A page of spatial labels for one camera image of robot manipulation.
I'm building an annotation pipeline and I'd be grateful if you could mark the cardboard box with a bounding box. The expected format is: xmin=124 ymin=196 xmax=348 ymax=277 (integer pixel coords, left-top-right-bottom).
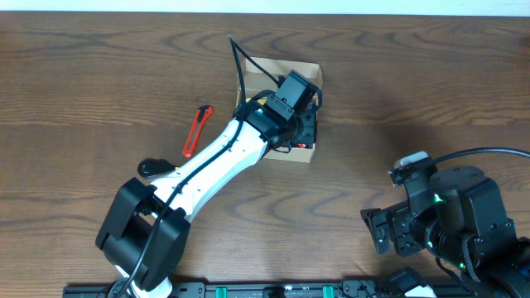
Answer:
xmin=241 ymin=57 xmax=323 ymax=163

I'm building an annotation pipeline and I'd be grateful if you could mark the red utility knife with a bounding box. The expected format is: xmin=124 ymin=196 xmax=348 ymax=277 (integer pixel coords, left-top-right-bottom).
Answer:
xmin=182 ymin=105 xmax=214 ymax=158

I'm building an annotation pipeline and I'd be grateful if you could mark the black tape measure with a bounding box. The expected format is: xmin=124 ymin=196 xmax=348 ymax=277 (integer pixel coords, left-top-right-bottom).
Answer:
xmin=137 ymin=158 xmax=179 ymax=179

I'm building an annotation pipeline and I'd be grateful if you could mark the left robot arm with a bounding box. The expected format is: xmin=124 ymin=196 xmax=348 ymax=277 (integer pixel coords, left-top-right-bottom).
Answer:
xmin=95 ymin=100 xmax=320 ymax=297

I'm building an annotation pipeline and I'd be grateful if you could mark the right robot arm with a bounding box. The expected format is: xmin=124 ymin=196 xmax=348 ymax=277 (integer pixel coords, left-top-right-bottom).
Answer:
xmin=360 ymin=166 xmax=529 ymax=297

